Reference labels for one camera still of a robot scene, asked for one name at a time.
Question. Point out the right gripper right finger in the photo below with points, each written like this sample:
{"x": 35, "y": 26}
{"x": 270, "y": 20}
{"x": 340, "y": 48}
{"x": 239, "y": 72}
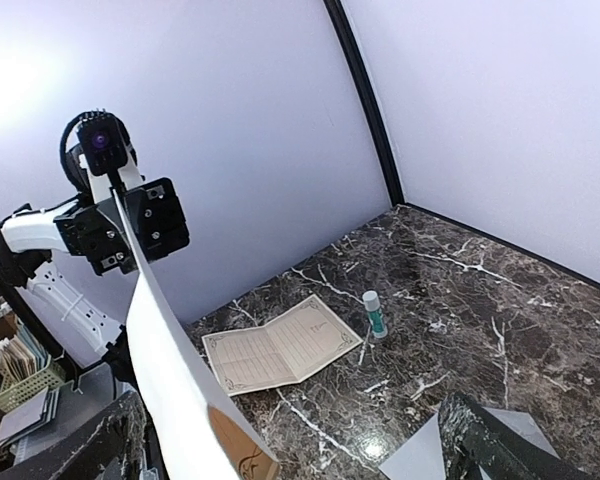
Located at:
{"x": 474, "y": 442}

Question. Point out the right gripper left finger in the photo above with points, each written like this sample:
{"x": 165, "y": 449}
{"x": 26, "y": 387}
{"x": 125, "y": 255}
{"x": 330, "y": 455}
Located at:
{"x": 116, "y": 433}

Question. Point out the grey envelope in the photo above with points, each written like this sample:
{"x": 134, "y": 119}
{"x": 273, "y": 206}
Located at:
{"x": 421, "y": 456}

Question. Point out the white letter paper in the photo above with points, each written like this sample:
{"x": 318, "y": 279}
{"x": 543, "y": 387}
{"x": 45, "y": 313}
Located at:
{"x": 201, "y": 432}

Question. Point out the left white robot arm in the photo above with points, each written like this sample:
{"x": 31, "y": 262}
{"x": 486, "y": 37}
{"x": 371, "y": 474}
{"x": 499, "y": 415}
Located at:
{"x": 113, "y": 204}

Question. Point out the beige decorated letter sheet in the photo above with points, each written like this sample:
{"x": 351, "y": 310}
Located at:
{"x": 285, "y": 351}

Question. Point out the green storage basket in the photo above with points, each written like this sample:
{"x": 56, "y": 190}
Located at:
{"x": 26, "y": 369}

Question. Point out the green glue stick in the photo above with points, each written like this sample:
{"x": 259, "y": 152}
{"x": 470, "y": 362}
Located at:
{"x": 373, "y": 308}

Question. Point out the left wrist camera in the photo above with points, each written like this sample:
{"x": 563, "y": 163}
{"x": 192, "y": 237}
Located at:
{"x": 103, "y": 143}

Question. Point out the left black frame post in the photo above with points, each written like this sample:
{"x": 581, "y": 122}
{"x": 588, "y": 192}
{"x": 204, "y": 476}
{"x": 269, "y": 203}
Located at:
{"x": 367, "y": 97}

